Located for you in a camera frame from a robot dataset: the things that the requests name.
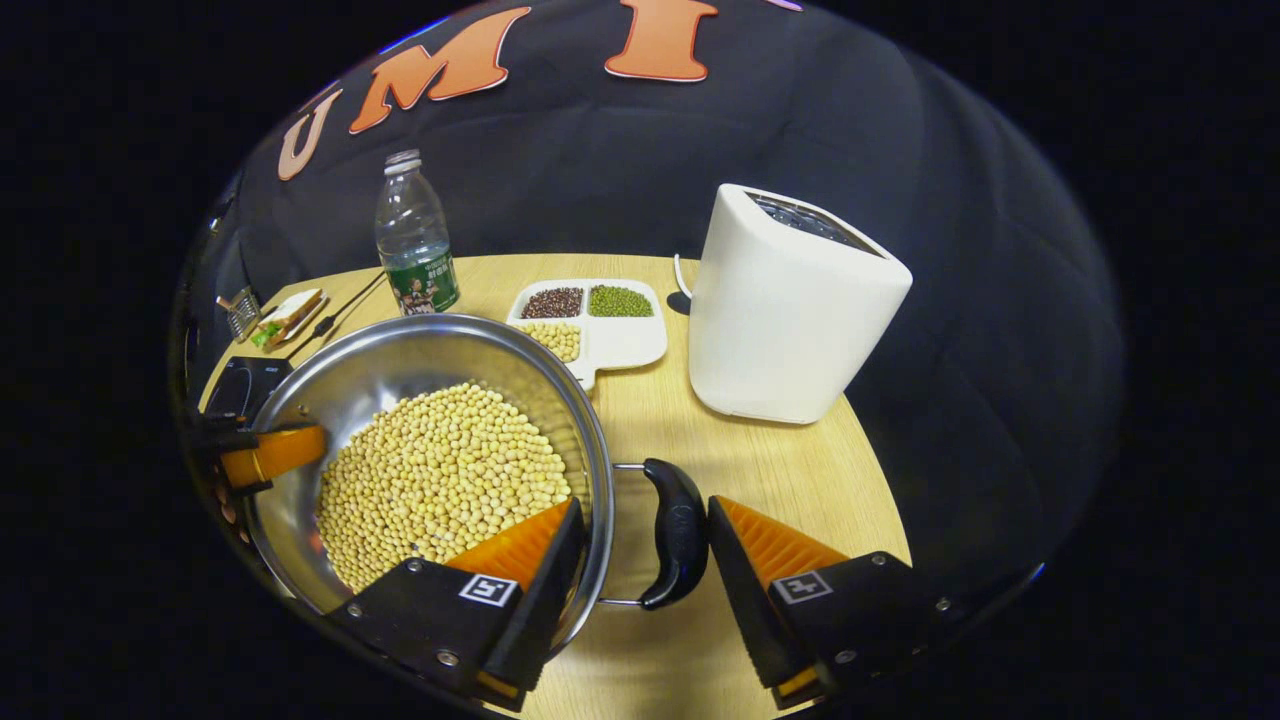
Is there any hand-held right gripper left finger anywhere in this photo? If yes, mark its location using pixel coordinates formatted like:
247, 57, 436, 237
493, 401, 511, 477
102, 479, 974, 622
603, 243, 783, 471
325, 497, 588, 713

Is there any sandwich on white plate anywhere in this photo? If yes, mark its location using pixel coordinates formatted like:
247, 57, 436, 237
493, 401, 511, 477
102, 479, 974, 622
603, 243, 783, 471
248, 288, 329, 351

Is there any clear plastic water bottle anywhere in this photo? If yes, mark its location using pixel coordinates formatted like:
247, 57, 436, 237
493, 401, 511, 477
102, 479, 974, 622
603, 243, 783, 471
374, 149, 462, 317

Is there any black power cable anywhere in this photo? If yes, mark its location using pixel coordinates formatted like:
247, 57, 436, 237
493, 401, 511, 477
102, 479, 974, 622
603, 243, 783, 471
285, 270, 386, 361

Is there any black induction cooktop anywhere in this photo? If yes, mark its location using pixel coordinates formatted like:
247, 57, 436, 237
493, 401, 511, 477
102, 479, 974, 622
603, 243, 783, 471
203, 356, 294, 421

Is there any white toaster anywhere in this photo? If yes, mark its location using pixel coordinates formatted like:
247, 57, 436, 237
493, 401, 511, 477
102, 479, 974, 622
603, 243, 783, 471
688, 183, 914, 425

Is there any white divided bean dish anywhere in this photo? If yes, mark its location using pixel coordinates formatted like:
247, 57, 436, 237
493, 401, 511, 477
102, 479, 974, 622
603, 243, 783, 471
505, 278, 669, 393

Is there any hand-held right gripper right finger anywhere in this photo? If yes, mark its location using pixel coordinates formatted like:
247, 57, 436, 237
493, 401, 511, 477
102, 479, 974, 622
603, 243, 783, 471
707, 495, 951, 711

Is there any pile of soybeans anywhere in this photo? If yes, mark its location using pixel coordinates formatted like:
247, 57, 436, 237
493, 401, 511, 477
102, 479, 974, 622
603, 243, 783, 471
315, 382, 573, 593

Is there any steel pot with black handles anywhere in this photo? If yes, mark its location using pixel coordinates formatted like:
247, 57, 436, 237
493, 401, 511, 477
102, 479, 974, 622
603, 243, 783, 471
240, 313, 711, 661

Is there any small clear glass holder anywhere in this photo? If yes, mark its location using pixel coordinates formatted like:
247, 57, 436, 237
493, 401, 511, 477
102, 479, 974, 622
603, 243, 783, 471
217, 286, 263, 343

